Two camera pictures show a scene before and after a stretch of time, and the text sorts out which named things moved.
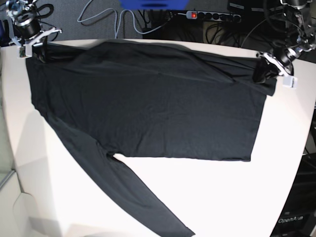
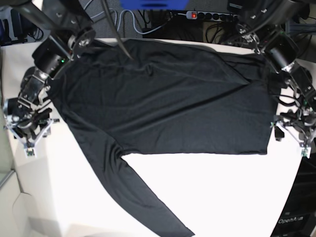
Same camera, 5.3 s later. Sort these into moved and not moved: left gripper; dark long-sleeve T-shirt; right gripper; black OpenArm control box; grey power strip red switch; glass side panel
Moved: right gripper; left gripper
Not moved: dark long-sleeve T-shirt; glass side panel; grey power strip red switch; black OpenArm control box
